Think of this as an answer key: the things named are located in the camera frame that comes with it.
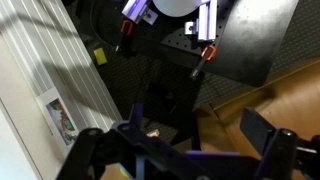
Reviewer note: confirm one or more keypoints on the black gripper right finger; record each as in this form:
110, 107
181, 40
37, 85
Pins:
280, 150

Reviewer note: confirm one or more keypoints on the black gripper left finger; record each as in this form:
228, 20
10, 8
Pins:
150, 150

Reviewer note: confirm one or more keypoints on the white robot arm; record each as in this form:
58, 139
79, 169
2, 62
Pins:
176, 6

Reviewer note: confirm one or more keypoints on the colourful picture sticker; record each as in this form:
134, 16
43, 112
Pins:
61, 120

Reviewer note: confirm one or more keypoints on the small yellow note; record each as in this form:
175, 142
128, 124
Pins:
100, 56

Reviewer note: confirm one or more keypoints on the white ribbed radiator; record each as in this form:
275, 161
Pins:
66, 66

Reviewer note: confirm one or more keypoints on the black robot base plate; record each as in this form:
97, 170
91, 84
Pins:
250, 40

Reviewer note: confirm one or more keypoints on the aluminium extrusion rail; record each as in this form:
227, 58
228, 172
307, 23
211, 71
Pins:
136, 8
206, 20

